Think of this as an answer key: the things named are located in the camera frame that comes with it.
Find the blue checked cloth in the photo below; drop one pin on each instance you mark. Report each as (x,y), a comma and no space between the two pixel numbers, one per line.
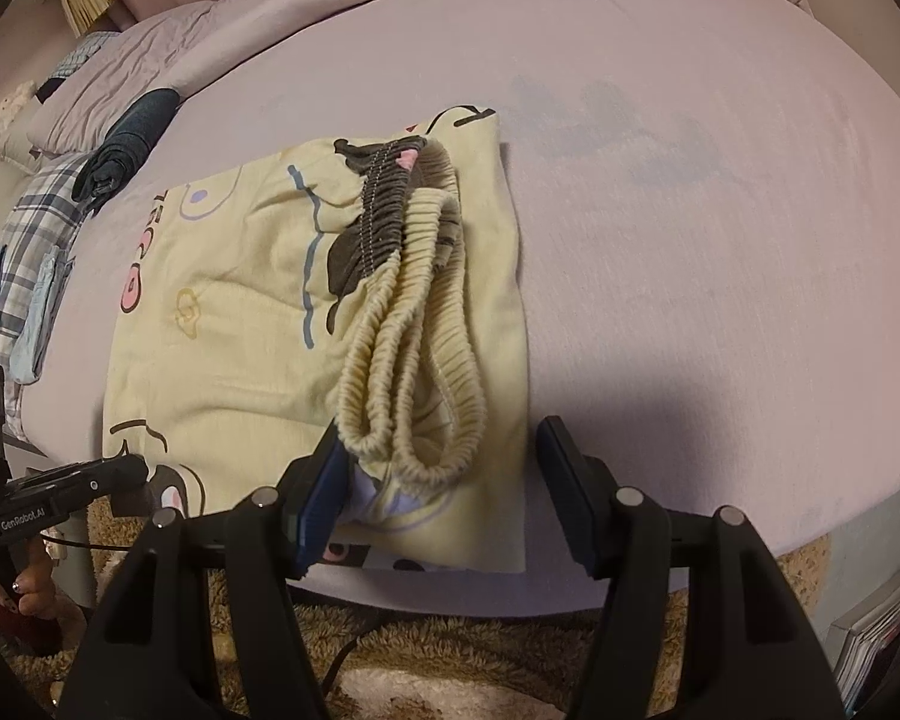
(86,54)

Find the brown fluffy rug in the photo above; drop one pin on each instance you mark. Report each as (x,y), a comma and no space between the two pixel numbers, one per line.
(457,652)

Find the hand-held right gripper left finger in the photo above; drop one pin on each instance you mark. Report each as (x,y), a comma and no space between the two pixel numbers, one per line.
(322,506)

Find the plaid cloth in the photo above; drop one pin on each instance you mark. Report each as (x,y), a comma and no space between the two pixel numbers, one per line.
(34,217)

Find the stack of books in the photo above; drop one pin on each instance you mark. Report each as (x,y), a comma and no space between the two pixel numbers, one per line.
(877,637)

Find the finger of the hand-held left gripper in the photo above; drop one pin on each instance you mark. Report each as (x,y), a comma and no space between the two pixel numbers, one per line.
(120,476)

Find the rolled dark jeans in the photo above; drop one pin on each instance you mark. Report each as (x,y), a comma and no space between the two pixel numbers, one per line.
(131,131)

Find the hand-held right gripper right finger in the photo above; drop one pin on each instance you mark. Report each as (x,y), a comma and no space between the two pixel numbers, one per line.
(570,499)

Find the dark cloth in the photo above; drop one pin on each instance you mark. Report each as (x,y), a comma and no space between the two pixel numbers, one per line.
(49,88)

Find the pink duvet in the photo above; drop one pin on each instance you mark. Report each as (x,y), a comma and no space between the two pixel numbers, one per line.
(120,52)

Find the yellow printed pants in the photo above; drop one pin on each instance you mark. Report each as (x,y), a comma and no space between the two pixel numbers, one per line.
(232,315)

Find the person's left hand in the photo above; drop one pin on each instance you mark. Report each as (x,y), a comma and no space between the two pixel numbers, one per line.
(34,592)

